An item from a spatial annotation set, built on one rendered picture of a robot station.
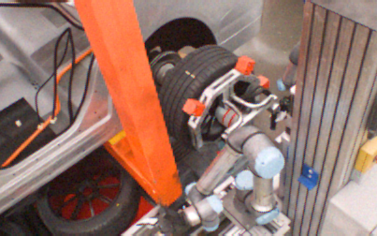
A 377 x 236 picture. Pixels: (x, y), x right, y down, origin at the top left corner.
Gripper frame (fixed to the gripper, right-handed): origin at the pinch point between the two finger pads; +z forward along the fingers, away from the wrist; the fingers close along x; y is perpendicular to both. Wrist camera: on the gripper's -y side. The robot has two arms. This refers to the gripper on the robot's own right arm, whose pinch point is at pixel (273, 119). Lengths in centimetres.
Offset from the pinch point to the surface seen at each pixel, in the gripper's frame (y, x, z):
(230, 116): 7.9, -15.3, 20.7
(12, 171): 14, -72, 135
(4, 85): 9, -150, 108
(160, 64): 13, -79, 23
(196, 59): 35, -43, 19
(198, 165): -61, -42, 31
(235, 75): 29.0, -21.9, 9.1
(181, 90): 28, -37, 37
